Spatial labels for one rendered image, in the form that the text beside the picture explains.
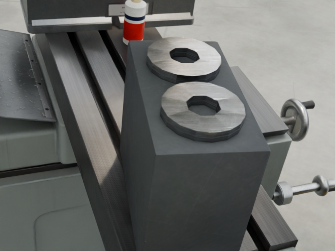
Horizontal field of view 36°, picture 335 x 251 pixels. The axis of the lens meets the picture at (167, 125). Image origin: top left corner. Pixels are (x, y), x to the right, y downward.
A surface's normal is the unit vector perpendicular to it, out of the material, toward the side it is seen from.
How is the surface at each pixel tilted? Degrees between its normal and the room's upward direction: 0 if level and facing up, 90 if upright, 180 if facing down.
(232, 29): 0
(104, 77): 0
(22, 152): 90
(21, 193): 90
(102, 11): 90
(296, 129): 90
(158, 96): 0
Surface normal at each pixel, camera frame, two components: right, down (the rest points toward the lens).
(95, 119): 0.11, -0.78
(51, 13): 0.32, 0.62
